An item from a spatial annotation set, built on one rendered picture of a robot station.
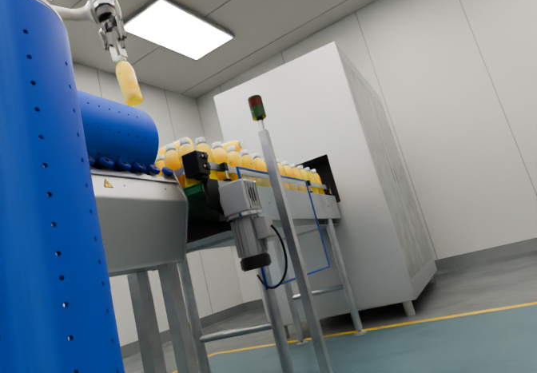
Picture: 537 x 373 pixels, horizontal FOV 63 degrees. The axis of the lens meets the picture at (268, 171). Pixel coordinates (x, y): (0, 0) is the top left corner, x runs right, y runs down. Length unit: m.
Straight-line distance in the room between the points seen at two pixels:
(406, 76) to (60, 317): 5.23
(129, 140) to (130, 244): 0.35
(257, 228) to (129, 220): 0.45
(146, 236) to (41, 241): 0.86
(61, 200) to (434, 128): 4.97
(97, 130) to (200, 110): 5.67
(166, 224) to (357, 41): 4.72
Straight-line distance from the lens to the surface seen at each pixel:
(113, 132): 1.47
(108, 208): 1.35
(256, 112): 1.90
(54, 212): 0.67
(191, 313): 2.08
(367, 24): 5.97
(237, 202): 1.58
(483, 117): 5.35
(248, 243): 1.57
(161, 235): 1.54
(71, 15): 2.19
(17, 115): 0.70
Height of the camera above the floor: 0.52
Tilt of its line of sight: 12 degrees up
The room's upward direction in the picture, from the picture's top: 15 degrees counter-clockwise
